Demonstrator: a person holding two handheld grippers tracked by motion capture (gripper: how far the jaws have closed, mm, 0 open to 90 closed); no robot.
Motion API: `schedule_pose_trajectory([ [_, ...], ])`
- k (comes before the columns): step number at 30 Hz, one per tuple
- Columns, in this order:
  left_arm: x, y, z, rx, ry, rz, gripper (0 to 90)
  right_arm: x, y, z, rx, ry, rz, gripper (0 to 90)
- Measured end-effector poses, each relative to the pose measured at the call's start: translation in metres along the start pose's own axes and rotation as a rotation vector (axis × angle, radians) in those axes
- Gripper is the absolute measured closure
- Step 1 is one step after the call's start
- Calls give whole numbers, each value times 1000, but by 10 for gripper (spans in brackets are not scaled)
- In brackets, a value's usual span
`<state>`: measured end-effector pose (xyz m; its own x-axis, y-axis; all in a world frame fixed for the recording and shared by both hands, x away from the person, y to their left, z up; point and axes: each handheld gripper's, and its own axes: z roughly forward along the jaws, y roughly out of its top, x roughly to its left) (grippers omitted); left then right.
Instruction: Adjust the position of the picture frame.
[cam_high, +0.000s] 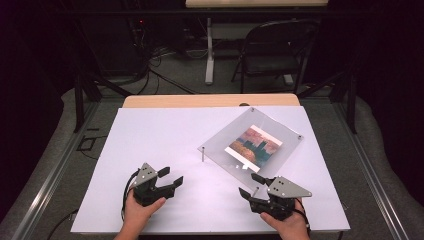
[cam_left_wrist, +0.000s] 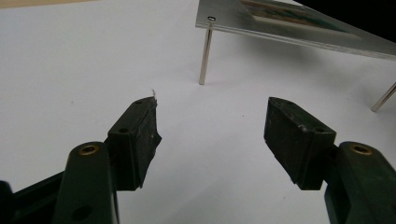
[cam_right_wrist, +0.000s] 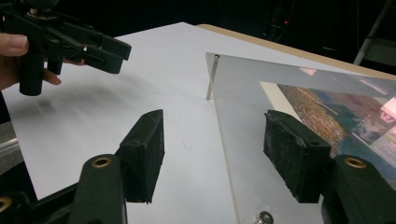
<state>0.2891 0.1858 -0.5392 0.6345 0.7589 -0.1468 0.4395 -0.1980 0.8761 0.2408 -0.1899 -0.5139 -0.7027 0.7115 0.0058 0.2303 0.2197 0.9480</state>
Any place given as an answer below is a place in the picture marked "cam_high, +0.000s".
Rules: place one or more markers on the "black metal stand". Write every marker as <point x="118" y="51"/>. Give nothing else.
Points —
<point x="350" y="100"/>
<point x="79" y="100"/>

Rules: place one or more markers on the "white desk leg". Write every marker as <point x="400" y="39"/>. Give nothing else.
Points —
<point x="209" y="56"/>

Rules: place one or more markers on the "dark equipment with red light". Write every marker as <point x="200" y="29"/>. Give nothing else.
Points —
<point x="146" y="36"/>

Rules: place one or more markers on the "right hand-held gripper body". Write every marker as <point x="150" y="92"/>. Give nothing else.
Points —
<point x="286" y="190"/>

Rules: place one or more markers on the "light background desk top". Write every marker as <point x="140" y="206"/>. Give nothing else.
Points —
<point x="256" y="3"/>

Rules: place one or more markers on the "wooden table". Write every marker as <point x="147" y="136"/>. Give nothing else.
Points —
<point x="186" y="100"/>

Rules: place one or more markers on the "painting print photo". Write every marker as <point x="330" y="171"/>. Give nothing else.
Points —
<point x="255" y="148"/>

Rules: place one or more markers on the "white table board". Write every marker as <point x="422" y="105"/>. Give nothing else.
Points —
<point x="160" y="140"/>

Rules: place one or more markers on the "aluminium floor rail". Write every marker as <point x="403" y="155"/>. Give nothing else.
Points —
<point x="50" y="180"/>
<point x="370" y="180"/>

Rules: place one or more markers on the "person's left hand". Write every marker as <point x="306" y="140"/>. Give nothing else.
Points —
<point x="138" y="215"/>

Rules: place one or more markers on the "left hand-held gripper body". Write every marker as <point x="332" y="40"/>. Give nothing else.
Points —
<point x="144" y="176"/>

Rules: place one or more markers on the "metal frame support pin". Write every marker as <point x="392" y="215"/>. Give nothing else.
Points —
<point x="255" y="192"/>
<point x="202" y="156"/>

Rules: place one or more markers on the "black horizontal frame bar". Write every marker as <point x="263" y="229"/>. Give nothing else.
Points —
<point x="133" y="12"/>

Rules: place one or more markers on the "black folding chair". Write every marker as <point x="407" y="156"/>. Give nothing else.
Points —
<point x="270" y="63"/>

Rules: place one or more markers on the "clear acrylic photo frame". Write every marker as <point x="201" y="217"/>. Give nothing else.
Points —
<point x="230" y="133"/>

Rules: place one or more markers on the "person's right hand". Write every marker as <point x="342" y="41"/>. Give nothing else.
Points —
<point x="293" y="226"/>

